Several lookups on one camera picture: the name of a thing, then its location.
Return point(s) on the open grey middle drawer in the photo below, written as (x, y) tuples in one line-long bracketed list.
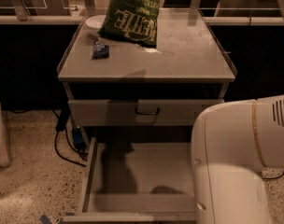
[(136, 183)]

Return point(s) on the white bowl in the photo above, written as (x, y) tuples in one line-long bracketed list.
[(95, 22)]

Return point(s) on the green jalapeno chip bag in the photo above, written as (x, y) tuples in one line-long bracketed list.
[(133, 21)]

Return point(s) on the black drawer handle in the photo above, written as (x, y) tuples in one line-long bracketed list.
[(148, 113)]

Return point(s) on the grey drawer cabinet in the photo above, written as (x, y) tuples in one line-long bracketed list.
[(188, 63)]

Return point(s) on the blue power box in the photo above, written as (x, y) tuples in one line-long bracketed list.
[(78, 139)]

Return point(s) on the dark blue snack packet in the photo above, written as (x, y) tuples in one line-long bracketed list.
[(100, 50)]

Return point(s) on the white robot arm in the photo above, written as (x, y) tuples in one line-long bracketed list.
[(238, 146)]

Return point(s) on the grey top drawer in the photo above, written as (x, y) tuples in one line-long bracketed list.
[(122, 112)]

